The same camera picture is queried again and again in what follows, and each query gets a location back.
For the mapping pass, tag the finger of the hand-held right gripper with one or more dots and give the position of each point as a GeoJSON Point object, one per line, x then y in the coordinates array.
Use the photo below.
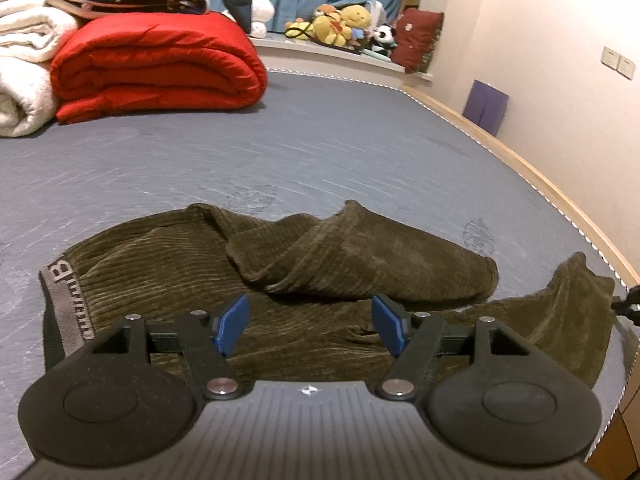
{"type": "Point", "coordinates": [631, 306]}

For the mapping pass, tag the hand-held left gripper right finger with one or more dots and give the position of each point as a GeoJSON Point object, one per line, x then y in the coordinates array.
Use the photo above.
{"type": "Point", "coordinates": [390, 325]}

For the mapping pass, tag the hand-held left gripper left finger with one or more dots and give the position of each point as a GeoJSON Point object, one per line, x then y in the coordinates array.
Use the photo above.
{"type": "Point", "coordinates": [232, 325]}

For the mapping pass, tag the grey mattress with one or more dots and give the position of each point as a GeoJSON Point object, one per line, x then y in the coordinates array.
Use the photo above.
{"type": "Point", "coordinates": [300, 150]}

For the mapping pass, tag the purple bag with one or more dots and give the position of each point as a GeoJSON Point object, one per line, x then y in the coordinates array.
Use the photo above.
{"type": "Point", "coordinates": [485, 105]}

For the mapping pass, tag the red folded quilt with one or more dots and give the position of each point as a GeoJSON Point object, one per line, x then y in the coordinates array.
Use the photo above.
{"type": "Point", "coordinates": [160, 60]}

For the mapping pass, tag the white window ledge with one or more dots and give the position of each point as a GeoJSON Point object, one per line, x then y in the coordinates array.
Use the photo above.
{"type": "Point", "coordinates": [310, 60]}

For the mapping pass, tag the panda plush toy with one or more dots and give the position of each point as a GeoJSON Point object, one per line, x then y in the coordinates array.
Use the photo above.
{"type": "Point", "coordinates": [384, 35]}

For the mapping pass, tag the dark red cushion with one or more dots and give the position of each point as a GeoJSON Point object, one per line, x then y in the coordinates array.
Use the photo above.
{"type": "Point", "coordinates": [415, 35]}

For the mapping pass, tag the small yellow plush toy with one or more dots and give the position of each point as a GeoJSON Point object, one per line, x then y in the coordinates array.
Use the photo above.
{"type": "Point", "coordinates": [297, 27]}

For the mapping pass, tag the white fluffy rolled blanket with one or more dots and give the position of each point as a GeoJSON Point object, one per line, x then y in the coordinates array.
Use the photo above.
{"type": "Point", "coordinates": [20, 100]}

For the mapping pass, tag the large yellow plush toy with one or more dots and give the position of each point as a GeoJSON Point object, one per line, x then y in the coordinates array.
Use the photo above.
{"type": "Point", "coordinates": [350, 17]}

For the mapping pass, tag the clear plastic bag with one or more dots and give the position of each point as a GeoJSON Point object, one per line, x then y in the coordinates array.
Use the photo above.
{"type": "Point", "coordinates": [376, 12]}

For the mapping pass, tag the white plush toy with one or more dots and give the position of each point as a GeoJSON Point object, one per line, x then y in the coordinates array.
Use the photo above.
{"type": "Point", "coordinates": [262, 10]}

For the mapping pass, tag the cream folded blanket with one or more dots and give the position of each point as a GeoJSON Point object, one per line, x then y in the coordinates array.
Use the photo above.
{"type": "Point", "coordinates": [30, 30]}

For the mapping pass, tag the wooden bed frame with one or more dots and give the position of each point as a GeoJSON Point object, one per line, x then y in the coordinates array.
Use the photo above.
{"type": "Point", "coordinates": [500, 145]}

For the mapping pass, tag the beige wall switch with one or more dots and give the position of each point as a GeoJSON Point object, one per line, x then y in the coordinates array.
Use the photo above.
{"type": "Point", "coordinates": [610, 56]}
{"type": "Point", "coordinates": [626, 66]}

